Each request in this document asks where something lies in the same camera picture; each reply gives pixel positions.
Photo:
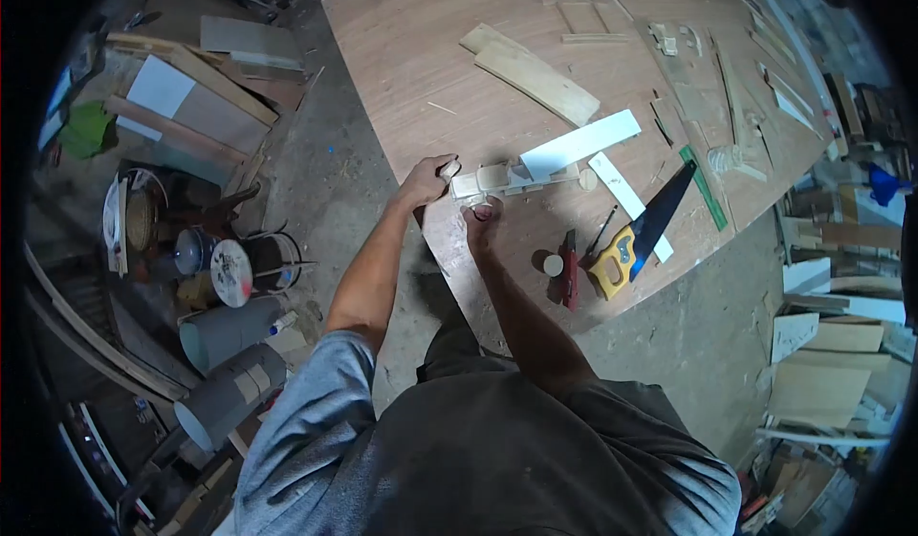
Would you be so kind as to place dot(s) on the person's left hand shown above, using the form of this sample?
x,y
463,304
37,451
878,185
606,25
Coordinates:
x,y
422,183

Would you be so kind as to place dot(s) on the person's right hand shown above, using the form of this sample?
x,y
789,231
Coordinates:
x,y
482,229

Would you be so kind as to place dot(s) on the person's left thumb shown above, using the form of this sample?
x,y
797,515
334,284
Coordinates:
x,y
449,177

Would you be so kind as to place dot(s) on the person's right fingers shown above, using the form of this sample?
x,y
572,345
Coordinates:
x,y
485,210

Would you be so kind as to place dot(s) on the person's left fingers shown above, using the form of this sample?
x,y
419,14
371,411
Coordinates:
x,y
439,162

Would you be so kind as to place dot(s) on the wooden toy truck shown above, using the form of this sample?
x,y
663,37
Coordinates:
x,y
513,177

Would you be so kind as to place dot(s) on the thin wooden splinter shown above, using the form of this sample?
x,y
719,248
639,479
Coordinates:
x,y
442,108

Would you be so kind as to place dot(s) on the small pale cylinder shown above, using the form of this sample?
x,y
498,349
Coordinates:
x,y
552,265

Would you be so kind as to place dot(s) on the red utility knife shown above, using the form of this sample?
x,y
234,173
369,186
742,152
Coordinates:
x,y
570,270

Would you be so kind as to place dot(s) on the round wooden disc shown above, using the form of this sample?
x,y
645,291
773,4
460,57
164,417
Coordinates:
x,y
588,179

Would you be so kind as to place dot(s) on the wide white board strip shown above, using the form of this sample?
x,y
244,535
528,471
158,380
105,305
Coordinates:
x,y
581,141

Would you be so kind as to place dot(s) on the dark pencil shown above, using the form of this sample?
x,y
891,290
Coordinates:
x,y
601,231

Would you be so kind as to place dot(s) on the person's legs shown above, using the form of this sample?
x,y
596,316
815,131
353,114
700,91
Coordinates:
x,y
459,335

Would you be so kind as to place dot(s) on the long pale wooden plank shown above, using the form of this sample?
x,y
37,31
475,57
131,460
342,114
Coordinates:
x,y
538,80

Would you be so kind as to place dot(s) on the short pale wooden plank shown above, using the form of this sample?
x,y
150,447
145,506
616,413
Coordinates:
x,y
482,36

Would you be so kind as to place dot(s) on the narrow white board strip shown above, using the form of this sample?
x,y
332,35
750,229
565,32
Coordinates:
x,y
622,188

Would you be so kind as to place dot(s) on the paint bucket with stained lid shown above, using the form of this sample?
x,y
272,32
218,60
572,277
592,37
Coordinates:
x,y
247,267

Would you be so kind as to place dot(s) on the green ruler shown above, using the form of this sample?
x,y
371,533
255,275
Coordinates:
x,y
705,188

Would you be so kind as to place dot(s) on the pile of flat boards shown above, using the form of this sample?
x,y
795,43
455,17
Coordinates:
x,y
208,98

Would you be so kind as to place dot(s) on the carved ribbed wooden part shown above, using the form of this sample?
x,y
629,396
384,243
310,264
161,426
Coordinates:
x,y
731,159

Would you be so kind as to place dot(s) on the small wooden offcuts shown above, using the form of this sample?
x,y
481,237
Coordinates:
x,y
670,40

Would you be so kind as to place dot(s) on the person's body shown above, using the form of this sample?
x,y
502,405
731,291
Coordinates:
x,y
473,464

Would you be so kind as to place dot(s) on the grey metal pot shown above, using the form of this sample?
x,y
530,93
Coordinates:
x,y
192,250

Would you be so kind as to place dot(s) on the short grey plastic pipe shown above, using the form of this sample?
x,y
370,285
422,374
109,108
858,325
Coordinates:
x,y
229,328

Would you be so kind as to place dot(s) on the long thin wooden strip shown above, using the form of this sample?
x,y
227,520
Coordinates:
x,y
730,95

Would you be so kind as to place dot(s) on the taped grey plastic pipe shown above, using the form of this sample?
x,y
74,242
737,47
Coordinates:
x,y
226,392

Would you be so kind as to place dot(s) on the green cloth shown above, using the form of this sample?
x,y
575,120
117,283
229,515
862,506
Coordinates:
x,y
87,131

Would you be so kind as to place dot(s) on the pile of wood offcuts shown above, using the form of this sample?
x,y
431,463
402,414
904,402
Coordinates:
x,y
832,364

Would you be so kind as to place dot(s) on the blue cloth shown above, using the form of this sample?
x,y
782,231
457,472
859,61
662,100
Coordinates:
x,y
882,183

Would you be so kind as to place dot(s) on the thin wooden frame pieces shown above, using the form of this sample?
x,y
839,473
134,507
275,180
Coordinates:
x,y
584,16

